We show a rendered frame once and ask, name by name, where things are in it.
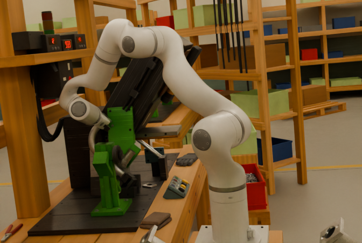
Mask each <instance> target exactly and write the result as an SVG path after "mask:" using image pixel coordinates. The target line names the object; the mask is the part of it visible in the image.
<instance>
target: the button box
mask: <svg viewBox="0 0 362 243"><path fill-rule="evenodd" d="M174 179H176V178H175V176H174V177H173V179H172V180H171V182H170V184H169V185H168V187H167V189H166V191H165V193H164V195H163V198H165V199H181V198H185V196H186V194H187V191H188V189H189V186H190V185H189V183H188V184H187V186H186V188H185V191H184V192H183V191H181V190H180V189H179V187H180V185H181V184H182V179H180V178H179V179H176V180H177V181H175V180H174ZM172 181H174V182H176V184H174V183H173V182H172ZM171 184H174V185H175V186H172V185H171Z"/></svg>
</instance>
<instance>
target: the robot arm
mask: <svg viewBox="0 0 362 243"><path fill-rule="evenodd" d="M121 54H123V55H125V56H127V57H130V58H148V57H158V58H159V59H160V60H161V61H162V63H163V73H162V76H163V80H164V82H165V83H166V85H167V86H168V88H169V89H170V90H171V91H172V92H173V94H174V95H175V96H176V98H177V99H178V100H179V101H180V102H181V103H182V104H184V105H185V106H187V107H188V108H189V109H191V110H193V111H195V112H196V113H198V114H200V115H201V116H203V117H204V118H203V119H201V120H200V121H198V122H197V123H196V124H195V126H194V127H193V130H192V134H191V144H192V148H193V151H194V153H195V154H196V155H197V157H198V158H199V159H200V161H201V162H202V163H203V165H204V167H205V169H206V171H207V175H208V189H209V196H210V209H211V222H212V230H210V231H208V232H207V233H206V234H205V235H204V236H203V238H202V242H203V243H260V242H261V236H260V234H259V232H258V231H256V230H255V229H252V228H250V227H249V218H248V203H247V187H246V174H245V170H244V168H243V167H242V166H241V165H240V164H239V163H237V162H235V161H233V159H232V156H231V149H232V148H234V147H236V146H238V145H241V144H242V143H244V142H245V141H246V140H247V139H248V138H249V136H250V133H251V129H252V126H251V122H250V119H249V118H248V116H247V115H246V113H245V112H244V111H243V110H242V109H241V108H239V107H238V106H237V105H235V104H234V103H233V102H231V101H230V100H228V99H227V98H225V97H224V96H222V95H221V94H219V93H217V92H216V91H214V90H213V89H212V88H210V87H209V86H208V85H207V84H206V83H204V82H203V81H202V79H201V78H200V77H199V76H198V74H197V73H196V72H195V71H194V70H193V68H192V67H191V66H190V64H189V63H188V62H187V60H186V58H185V54H184V49H183V42H182V40H181V38H180V36H179V35H178V33H177V32H176V31H175V30H173V29H172V28H170V27H167V26H149V27H134V25H133V23H132V22H131V21H129V20H127V19H114V20H112V21H110V22H109V23H108V24H107V25H106V27H105V28H104V30H103V33H102V35H101V38H100V40H99V43H98V46H97V48H96V51H95V53H94V56H93V59H92V62H91V64H90V67H89V70H88V72H87V74H83V75H78V76H76V77H74V78H72V79H70V80H69V81H67V82H66V84H65V85H64V87H63V89H62V92H61V94H60V97H59V105H60V106H61V107H62V108H63V109H64V110H66V111H67V112H69V114H70V116H71V117H72V118H73V119H75V120H77V121H79V122H82V123H84V124H86V125H89V126H92V125H95V126H97V127H98V128H100V129H104V127H105V128H106V129H108V130H109V129H110V127H109V126H108V124H109V123H110V121H109V120H108V119H107V118H106V117H105V116H104V115H103V114H102V113H101V111H100V109H99V108H98V107H97V106H95V105H93V104H92V103H90V102H88V101H86V100H85V99H83V98H81V97H80V96H78V95H77V90H78V88H79V87H86V88H90V89H93V90H95V91H103V90H105V89H106V88H107V86H108V84H109V82H110V80H111V78H112V75H113V73H114V71H115V68H116V65H117V63H118V61H119V59H120V56H121Z"/></svg>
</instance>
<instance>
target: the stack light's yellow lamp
mask: <svg viewBox="0 0 362 243"><path fill-rule="evenodd" d="M43 29H44V31H46V30H54V25H53V21H52V20H47V21H43Z"/></svg>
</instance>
